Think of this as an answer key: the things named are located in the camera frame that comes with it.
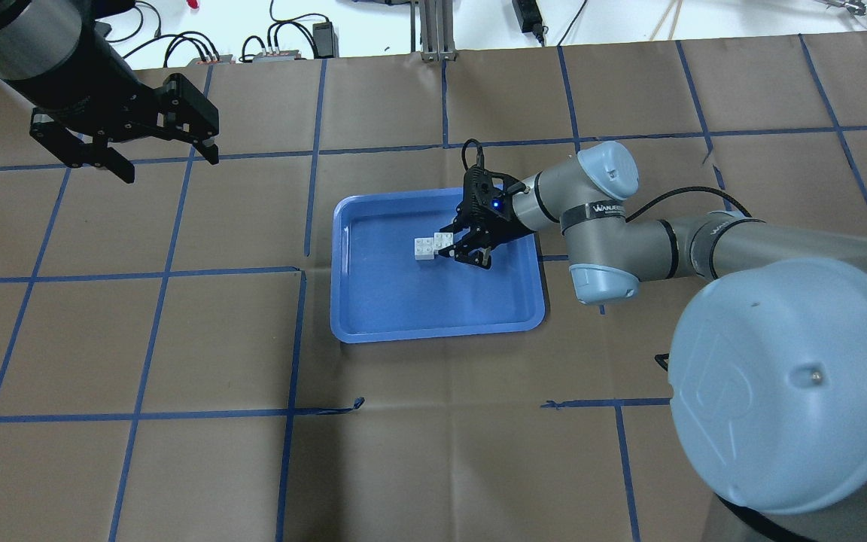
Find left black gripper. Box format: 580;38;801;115
29;73;220;184

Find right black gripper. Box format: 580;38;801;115
438;167;534;269

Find white block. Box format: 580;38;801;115
433;231;454;251
413;237;437;261

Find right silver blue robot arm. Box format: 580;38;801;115
433;142;867;541

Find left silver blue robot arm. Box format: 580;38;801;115
0;1;220;183

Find blue plastic tray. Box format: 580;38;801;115
330;187;546;343

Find black power adapter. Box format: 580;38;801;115
510;0;545;35

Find aluminium frame post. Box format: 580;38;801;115
407;1;458;62

